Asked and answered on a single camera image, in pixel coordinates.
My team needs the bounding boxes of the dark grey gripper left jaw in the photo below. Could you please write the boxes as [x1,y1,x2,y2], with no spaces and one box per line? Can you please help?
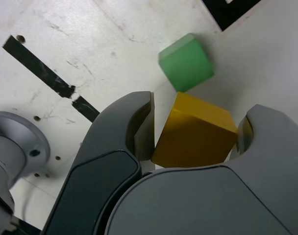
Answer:
[42,91,156,235]

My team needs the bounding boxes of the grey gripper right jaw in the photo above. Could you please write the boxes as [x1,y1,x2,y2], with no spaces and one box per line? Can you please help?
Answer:
[103,104,298,235]

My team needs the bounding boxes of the yellow cube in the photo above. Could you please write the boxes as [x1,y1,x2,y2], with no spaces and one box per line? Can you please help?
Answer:
[150,92,238,169]

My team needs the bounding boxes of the green cube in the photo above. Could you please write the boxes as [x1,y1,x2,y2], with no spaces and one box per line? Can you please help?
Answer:
[158,33,215,93]

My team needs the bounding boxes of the black tape square outline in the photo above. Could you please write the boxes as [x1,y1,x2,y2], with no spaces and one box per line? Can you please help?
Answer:
[201,0,262,32]

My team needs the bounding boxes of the black tape strip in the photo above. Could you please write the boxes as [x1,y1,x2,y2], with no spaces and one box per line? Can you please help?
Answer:
[1,35,100,123]

